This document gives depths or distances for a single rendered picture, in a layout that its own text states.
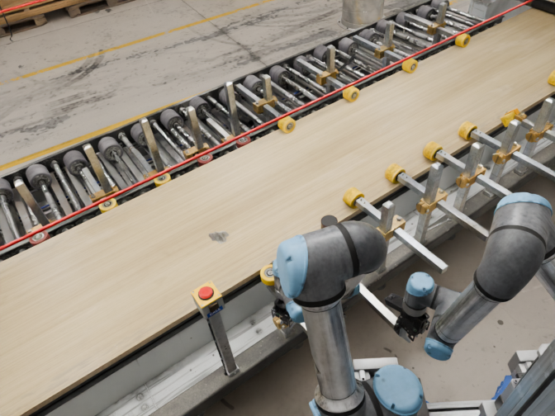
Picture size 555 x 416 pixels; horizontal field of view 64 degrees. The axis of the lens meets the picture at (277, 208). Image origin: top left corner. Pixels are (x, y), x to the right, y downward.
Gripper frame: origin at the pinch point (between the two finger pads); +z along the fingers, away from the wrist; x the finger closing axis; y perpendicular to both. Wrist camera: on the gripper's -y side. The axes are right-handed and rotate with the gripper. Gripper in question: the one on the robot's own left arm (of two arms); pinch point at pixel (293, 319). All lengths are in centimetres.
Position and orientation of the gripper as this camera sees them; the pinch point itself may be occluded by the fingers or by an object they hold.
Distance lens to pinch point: 160.8
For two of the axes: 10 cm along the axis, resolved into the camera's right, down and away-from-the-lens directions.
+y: -5.5, 6.2, -5.5
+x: 8.3, 3.6, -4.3
